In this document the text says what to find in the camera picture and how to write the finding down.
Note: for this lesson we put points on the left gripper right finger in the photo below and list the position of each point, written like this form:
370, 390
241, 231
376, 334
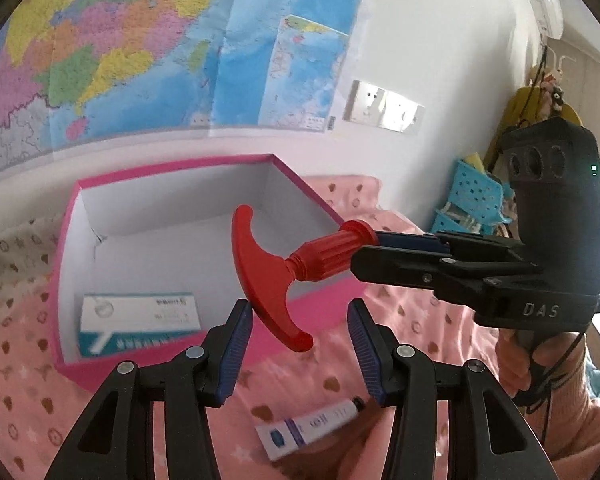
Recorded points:
488, 437

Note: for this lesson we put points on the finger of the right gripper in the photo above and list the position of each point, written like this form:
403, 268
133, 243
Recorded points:
411, 268
410, 239

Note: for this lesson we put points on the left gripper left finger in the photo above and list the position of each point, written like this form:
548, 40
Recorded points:
114, 436

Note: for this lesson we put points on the red T-handle tool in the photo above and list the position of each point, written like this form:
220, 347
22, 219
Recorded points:
266, 278

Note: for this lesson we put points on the teal white medicine box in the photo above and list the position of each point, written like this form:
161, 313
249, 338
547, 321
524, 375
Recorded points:
111, 324

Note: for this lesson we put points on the white blue cream tube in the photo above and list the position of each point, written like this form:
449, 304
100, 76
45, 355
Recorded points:
282, 438

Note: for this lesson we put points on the pink sleeve forearm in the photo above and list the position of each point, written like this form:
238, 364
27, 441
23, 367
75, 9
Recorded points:
570, 424

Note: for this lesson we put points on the person's right hand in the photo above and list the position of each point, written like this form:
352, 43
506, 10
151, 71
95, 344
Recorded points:
562, 355

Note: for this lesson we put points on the blue perforated plastic baskets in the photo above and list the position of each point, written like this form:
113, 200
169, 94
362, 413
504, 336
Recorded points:
475, 204

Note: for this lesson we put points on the yellow coat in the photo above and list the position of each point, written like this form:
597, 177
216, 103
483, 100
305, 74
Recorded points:
527, 107

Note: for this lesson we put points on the pink patterned tablecloth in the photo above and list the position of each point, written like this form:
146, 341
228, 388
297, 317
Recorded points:
38, 405

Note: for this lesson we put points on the pink cardboard box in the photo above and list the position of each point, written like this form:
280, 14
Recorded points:
166, 228

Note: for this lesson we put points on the white wall socket panel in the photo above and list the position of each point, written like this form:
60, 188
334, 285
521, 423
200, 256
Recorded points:
373, 106

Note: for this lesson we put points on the colourful wall map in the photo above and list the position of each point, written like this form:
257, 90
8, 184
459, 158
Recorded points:
78, 71

